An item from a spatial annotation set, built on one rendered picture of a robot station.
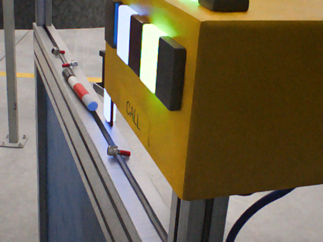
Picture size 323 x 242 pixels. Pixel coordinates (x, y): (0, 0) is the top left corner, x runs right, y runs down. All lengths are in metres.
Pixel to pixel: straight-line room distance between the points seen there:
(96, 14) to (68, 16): 0.14
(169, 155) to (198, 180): 0.02
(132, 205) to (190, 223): 0.14
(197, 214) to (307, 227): 1.78
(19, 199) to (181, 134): 1.90
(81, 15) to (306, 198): 1.30
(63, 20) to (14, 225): 0.97
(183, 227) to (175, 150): 0.11
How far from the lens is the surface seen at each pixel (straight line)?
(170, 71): 0.23
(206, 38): 0.22
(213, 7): 0.23
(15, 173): 2.31
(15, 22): 2.41
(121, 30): 0.30
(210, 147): 0.24
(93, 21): 2.48
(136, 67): 0.27
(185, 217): 0.34
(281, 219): 2.12
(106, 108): 0.62
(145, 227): 0.44
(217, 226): 0.35
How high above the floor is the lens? 1.11
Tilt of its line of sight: 23 degrees down
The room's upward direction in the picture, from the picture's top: 5 degrees clockwise
